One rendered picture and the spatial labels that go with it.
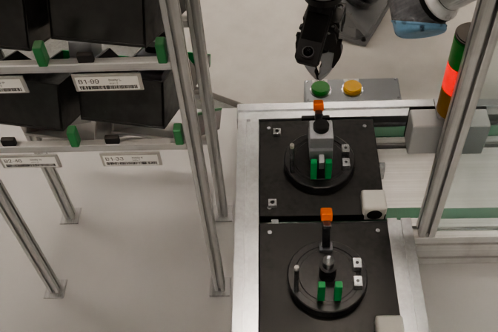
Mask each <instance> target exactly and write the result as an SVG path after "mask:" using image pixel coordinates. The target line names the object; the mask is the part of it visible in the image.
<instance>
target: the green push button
mask: <svg viewBox="0 0 498 332"><path fill-rule="evenodd" d="M311 91H312V93H313V94H314V95H316V96H326V95H327V94H328V93H329V91H330V86H329V84H328V83H327V82H324V81H317V82H314V83H313V84H312V86H311Z"/></svg>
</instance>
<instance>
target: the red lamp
mask: <svg viewBox="0 0 498 332"><path fill-rule="evenodd" d="M457 73H458V72H456V71H455V70H453V69H452V68H451V66H450V65H449V63H447V66H446V69H445V75H444V78H443V81H442V88H443V90H444V91H445V92H446V93H447V94H448V95H449V96H452V93H453V90H454V85H455V82H456V79H457Z"/></svg>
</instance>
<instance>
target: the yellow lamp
mask: <svg viewBox="0 0 498 332"><path fill-rule="evenodd" d="M450 100H451V96H449V95H448V94H447V93H446V92H445V91H444V90H443V88H442V86H441V90H440V93H439V98H438V102H437V105H436V110H437V112H438V114H439V115H440V116H441V117H442V118H444V119H445V117H446V115H447V112H448V107H449V104H450Z"/></svg>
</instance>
